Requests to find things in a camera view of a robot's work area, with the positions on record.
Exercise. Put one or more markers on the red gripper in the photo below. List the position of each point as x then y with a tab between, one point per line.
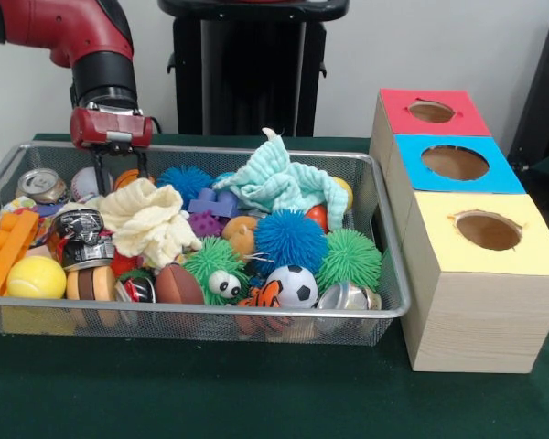
110	128

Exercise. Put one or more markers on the cream knitted cloth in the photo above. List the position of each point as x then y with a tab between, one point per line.
151	224

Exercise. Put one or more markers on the red robot arm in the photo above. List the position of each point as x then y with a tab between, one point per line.
82	37

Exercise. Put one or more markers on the clear mesh bin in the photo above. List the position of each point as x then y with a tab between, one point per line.
210	331

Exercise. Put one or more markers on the wooden box with three holes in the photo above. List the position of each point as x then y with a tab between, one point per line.
476	320

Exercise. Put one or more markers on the small orange basketball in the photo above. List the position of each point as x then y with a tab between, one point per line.
126	177

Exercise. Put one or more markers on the white baseball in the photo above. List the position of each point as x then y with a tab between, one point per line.
82	183

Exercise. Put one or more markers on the small blue spiky ball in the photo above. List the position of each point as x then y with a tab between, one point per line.
185	180

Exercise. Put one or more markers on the crushed silver can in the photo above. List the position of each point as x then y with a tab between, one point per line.
41	185

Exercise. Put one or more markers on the green furry googly-eyed toy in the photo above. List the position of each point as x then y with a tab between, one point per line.
215	261

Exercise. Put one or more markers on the orange toy brick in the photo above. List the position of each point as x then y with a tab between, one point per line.
9	247

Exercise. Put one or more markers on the yellow tennis ball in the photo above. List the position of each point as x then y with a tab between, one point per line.
37	277

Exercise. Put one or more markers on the mint green cloth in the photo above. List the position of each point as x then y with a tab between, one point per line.
284	183

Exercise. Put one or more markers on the large blue spiky ball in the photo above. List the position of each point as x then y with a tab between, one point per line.
291	238

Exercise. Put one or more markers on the small soccer ball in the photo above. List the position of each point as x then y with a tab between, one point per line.
293	285

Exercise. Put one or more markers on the yellow smiley ball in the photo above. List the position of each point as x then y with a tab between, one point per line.
345	194

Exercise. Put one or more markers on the green spiky ball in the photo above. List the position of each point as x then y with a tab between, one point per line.
349	259

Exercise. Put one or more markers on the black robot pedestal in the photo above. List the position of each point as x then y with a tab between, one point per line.
247	82

